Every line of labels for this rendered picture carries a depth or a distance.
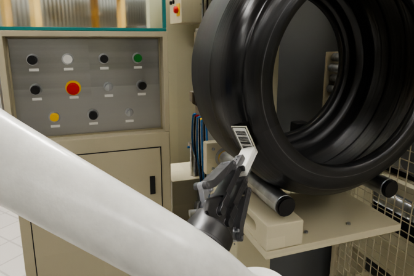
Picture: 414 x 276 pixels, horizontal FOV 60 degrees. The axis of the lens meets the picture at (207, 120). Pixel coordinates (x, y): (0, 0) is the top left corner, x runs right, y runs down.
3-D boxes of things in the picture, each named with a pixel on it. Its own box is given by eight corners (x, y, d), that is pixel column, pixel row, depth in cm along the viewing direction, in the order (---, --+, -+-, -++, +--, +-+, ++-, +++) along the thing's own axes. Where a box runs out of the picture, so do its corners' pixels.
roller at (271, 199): (234, 158, 108) (222, 167, 107) (226, 146, 106) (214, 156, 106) (299, 207, 76) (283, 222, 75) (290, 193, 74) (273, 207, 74)
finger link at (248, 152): (231, 175, 64) (228, 172, 64) (243, 151, 70) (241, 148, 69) (245, 172, 63) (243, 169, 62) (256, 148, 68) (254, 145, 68)
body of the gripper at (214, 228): (166, 231, 52) (192, 187, 59) (194, 270, 55) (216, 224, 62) (207, 229, 47) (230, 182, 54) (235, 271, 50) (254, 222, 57)
